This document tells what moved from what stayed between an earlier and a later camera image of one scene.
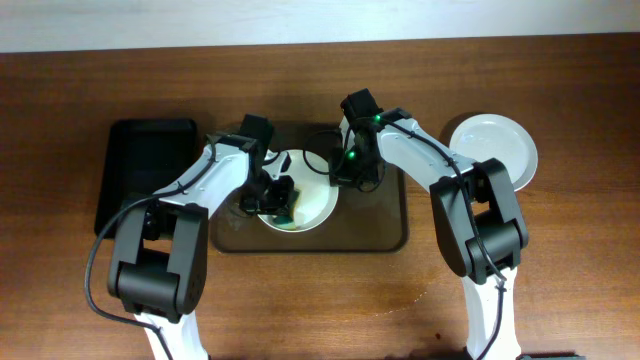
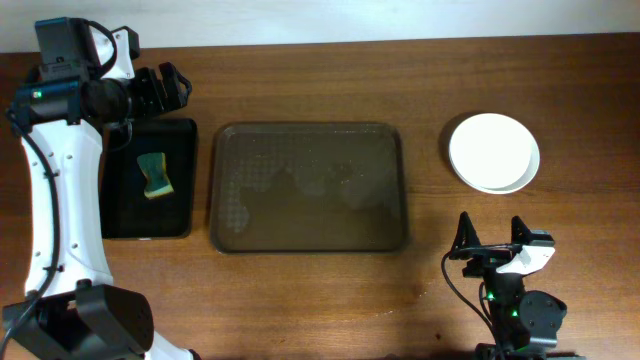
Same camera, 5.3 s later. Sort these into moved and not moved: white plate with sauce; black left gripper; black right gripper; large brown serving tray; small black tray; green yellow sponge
Moved: black right gripper; green yellow sponge; white plate with sauce; black left gripper
Not moved: large brown serving tray; small black tray
